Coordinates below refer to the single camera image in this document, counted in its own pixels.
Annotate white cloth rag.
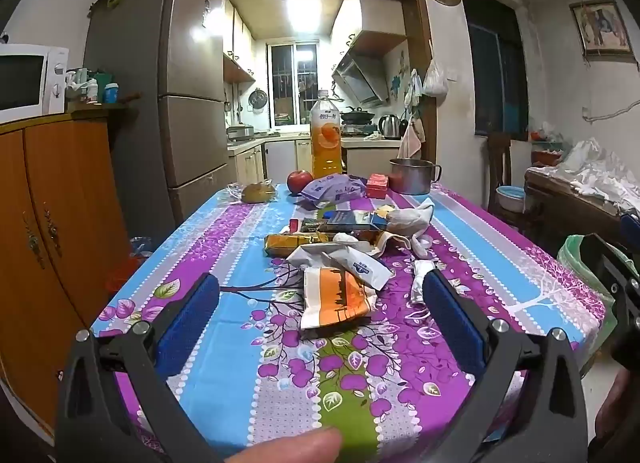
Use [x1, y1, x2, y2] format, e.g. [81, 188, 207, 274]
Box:
[386, 198, 435, 259]

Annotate orange white paper bag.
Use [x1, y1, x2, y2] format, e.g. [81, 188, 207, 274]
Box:
[299, 267, 378, 330]

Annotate gold foil snack packet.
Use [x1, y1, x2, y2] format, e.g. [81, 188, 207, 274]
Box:
[264, 232, 330, 258]

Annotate blue cigarette carton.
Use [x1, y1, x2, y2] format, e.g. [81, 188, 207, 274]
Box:
[299, 210, 387, 233]

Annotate green lined trash bin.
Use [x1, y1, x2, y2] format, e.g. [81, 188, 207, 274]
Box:
[556, 235, 616, 376]

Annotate operator hand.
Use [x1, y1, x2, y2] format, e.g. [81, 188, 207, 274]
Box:
[226, 427, 343, 463]

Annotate dark wooden table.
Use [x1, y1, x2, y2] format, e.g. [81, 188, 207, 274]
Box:
[524, 168, 632, 257]

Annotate white plastic sheet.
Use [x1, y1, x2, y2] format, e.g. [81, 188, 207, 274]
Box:
[527, 138, 639, 214]

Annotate blue plastic basin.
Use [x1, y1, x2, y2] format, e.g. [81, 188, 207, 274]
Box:
[496, 186, 526, 214]

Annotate orange wooden cabinet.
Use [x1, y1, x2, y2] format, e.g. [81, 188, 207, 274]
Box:
[1, 112, 130, 428]

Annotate wooden chair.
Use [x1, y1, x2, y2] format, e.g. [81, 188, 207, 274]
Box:
[487, 133, 525, 229]

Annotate floral purple blue tablecloth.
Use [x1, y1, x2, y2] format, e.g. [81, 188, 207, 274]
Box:
[91, 186, 605, 462]

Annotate white blue wrapper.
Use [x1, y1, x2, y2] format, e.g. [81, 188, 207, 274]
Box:
[286, 243, 393, 291]

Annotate framed elephant picture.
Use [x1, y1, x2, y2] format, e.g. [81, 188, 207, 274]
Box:
[570, 0, 634, 60]

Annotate wrapped brown bun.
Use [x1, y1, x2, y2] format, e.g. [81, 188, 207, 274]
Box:
[241, 180, 277, 204]

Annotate red small box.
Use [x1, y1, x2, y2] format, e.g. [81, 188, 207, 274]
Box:
[367, 173, 388, 200]

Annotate electric kettle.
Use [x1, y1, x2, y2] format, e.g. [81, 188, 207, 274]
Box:
[378, 114, 401, 139]

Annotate red apple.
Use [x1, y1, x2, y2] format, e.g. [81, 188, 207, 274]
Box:
[286, 170, 314, 194]

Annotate orange juice bottle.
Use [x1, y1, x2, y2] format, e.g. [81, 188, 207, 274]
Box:
[310, 90, 343, 179]

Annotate white microwave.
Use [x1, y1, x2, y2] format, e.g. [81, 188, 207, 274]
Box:
[0, 44, 70, 124]

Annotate grey refrigerator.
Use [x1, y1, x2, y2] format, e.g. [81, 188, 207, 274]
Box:
[84, 0, 228, 244]

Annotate steel pot with handle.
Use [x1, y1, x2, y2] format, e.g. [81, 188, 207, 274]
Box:
[388, 159, 442, 196]

